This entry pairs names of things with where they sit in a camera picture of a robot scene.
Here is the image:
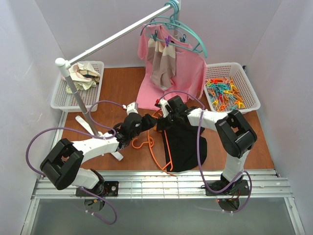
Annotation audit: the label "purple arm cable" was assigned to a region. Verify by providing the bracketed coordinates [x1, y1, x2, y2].
[25, 100, 128, 225]
[155, 91, 252, 214]

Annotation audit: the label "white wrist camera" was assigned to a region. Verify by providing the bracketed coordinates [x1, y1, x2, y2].
[155, 98, 173, 118]
[122, 102, 138, 115]

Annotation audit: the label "white clothespin basket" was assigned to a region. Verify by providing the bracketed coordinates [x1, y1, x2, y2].
[204, 62, 261, 114]

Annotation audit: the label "black underwear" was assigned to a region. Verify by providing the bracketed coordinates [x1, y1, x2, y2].
[156, 117, 198, 173]

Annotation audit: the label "beige brown underwear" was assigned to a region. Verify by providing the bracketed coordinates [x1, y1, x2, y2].
[147, 39, 176, 91]

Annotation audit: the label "purple clothespin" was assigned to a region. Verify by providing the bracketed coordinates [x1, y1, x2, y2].
[164, 36, 171, 47]

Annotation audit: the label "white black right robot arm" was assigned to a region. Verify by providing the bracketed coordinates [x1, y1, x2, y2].
[155, 95, 257, 194]

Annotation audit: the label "pile of light clothes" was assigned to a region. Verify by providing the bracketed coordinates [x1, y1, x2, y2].
[69, 61, 101, 91]

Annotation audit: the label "white clothes basket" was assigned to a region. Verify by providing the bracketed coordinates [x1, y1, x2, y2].
[50, 61, 104, 112]

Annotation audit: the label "white metal clothes rack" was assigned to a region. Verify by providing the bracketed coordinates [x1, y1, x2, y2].
[55, 0, 181, 161]

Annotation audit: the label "teal plastic hanger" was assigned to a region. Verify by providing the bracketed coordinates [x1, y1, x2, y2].
[164, 0, 208, 58]

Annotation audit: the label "pile of colourful clothespins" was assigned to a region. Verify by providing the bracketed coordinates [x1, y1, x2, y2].
[205, 76, 246, 112]

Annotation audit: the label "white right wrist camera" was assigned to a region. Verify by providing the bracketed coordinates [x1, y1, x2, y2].
[155, 98, 173, 118]

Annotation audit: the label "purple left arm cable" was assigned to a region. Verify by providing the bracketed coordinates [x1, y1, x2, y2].
[25, 100, 128, 225]

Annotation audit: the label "orange plastic hanger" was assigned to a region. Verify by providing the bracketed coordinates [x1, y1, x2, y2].
[131, 125, 176, 177]

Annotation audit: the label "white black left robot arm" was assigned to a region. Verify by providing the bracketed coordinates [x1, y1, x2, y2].
[40, 113, 157, 196]

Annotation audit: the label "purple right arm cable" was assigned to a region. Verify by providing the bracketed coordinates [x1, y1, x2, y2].
[155, 91, 252, 214]

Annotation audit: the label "aluminium rail frame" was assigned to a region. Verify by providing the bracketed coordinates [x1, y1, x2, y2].
[20, 111, 306, 235]

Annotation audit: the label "teal clip hanger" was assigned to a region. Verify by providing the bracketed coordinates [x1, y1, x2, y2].
[140, 22, 193, 51]

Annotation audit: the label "pink t-shirt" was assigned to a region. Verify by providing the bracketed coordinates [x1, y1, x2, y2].
[136, 35, 207, 110]

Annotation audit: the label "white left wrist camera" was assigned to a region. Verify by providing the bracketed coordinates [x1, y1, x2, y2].
[122, 102, 138, 115]

